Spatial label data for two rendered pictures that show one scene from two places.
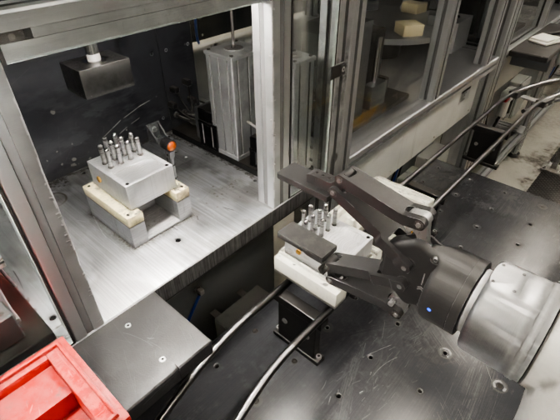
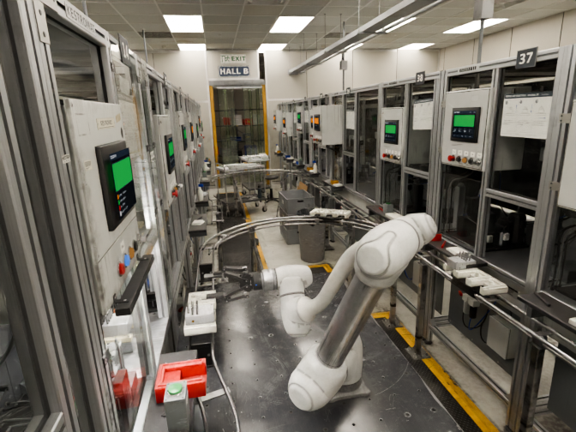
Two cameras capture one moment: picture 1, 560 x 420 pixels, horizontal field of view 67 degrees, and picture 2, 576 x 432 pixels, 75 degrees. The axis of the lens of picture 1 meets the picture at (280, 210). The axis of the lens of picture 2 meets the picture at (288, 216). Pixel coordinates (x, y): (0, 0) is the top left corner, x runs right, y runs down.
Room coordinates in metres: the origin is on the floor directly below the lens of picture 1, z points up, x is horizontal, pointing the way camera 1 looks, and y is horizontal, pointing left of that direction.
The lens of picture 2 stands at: (-0.72, 0.88, 1.79)
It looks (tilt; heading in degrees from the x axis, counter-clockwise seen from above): 15 degrees down; 308
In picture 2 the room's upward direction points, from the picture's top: 2 degrees counter-clockwise
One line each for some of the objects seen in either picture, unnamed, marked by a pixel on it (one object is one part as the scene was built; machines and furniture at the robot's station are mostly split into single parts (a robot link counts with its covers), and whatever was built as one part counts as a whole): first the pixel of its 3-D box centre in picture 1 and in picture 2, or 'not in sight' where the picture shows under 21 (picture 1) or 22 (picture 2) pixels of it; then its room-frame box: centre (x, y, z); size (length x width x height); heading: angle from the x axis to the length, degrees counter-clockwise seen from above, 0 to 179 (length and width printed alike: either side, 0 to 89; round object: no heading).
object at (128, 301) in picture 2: not in sight; (135, 277); (0.20, 0.39, 1.37); 0.36 x 0.04 x 0.04; 138
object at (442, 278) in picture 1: (427, 275); (250, 281); (0.29, -0.14, 1.12); 0.09 x 0.07 x 0.08; 48
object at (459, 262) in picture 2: not in sight; (460, 260); (-0.25, -1.37, 0.92); 0.13 x 0.10 x 0.09; 48
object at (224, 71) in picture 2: not in sight; (234, 71); (6.14, -5.97, 2.81); 0.75 x 0.04 x 0.25; 48
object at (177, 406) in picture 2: not in sight; (174, 406); (0.12, 0.37, 0.97); 0.08 x 0.08 x 0.12; 48
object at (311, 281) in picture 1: (358, 240); (201, 315); (0.66, -0.16, 0.84); 0.36 x 0.14 x 0.10; 138
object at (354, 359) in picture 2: not in sight; (341, 351); (-0.06, -0.29, 0.85); 0.18 x 0.16 x 0.22; 91
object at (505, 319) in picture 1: (505, 316); (267, 279); (0.24, -0.20, 1.12); 0.09 x 0.06 x 0.09; 138
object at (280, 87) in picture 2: not in sight; (354, 117); (4.14, -8.30, 1.65); 4.64 x 0.08 x 3.30; 48
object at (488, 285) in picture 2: not in sight; (472, 280); (-0.33, -1.29, 0.84); 0.37 x 0.14 x 0.10; 138
